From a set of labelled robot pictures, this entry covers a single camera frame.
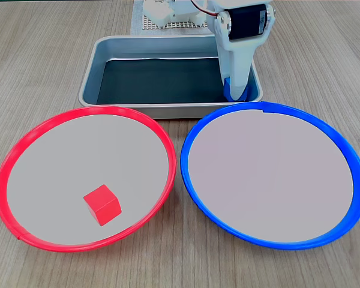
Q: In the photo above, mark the silver metal tray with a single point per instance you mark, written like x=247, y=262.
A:
x=91, y=75

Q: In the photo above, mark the blue rimmed round dish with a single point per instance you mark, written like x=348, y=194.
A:
x=270, y=177

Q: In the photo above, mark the red rimmed round dish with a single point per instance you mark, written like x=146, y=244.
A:
x=48, y=180

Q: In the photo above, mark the blue cube block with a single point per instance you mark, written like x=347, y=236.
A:
x=227, y=88

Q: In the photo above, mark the white cloth pad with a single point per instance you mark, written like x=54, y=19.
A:
x=136, y=18

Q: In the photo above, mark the red cube block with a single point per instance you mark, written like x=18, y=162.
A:
x=103, y=205

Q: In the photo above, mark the black tray liner mat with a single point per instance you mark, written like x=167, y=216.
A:
x=156, y=81

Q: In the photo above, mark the white mesh mat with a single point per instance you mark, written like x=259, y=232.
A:
x=150, y=26

